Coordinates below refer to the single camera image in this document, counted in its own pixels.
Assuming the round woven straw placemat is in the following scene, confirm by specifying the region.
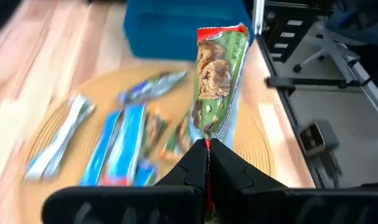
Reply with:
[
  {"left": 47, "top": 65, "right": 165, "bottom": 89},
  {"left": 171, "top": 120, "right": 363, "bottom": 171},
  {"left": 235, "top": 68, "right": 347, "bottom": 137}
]
[{"left": 19, "top": 63, "right": 277, "bottom": 187}]

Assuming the blue plastic bin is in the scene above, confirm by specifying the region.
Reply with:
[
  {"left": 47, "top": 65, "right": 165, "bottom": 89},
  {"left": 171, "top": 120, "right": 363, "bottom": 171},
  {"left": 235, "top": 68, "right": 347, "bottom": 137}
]
[{"left": 123, "top": 0, "right": 255, "bottom": 62}]

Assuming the dark blue office chair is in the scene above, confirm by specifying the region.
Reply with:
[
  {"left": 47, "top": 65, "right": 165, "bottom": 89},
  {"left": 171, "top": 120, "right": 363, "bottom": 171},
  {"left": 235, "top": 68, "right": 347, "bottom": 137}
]
[{"left": 293, "top": 0, "right": 378, "bottom": 74}]

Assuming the silver aluminium post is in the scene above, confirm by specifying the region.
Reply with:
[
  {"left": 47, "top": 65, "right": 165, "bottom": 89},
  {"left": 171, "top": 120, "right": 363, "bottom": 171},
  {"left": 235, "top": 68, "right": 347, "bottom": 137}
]
[{"left": 252, "top": 0, "right": 266, "bottom": 35}]

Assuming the green Chewy granola bar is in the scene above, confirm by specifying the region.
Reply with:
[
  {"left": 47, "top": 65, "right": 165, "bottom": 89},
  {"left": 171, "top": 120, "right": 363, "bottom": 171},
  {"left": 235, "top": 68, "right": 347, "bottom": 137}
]
[
  {"left": 188, "top": 23, "right": 251, "bottom": 224},
  {"left": 144, "top": 108, "right": 170, "bottom": 156},
  {"left": 160, "top": 110, "right": 195, "bottom": 159}
]

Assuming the black table-level camera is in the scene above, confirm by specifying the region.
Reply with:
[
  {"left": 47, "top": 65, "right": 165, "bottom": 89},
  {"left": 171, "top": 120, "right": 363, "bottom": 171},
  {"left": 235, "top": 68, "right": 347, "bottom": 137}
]
[{"left": 297, "top": 121, "right": 341, "bottom": 156}]

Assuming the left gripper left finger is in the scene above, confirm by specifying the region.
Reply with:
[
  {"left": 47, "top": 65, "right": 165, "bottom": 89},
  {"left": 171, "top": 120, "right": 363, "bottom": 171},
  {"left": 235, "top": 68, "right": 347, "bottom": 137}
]
[{"left": 41, "top": 139, "right": 208, "bottom": 224}]

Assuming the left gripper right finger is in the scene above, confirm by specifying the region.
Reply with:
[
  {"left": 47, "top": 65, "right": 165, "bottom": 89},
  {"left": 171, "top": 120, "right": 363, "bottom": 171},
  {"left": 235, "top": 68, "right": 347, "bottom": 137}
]
[{"left": 211, "top": 139, "right": 378, "bottom": 224}]

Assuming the dark blue Chewy granola bar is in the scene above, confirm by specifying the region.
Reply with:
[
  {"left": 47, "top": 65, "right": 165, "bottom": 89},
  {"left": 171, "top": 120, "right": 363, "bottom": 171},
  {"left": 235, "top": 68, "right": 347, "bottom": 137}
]
[{"left": 117, "top": 70, "right": 189, "bottom": 105}]

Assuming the black labelled controller box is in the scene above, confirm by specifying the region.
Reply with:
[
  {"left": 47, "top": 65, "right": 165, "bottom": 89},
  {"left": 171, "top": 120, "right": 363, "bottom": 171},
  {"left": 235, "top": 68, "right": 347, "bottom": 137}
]
[{"left": 265, "top": 12, "right": 311, "bottom": 63}]

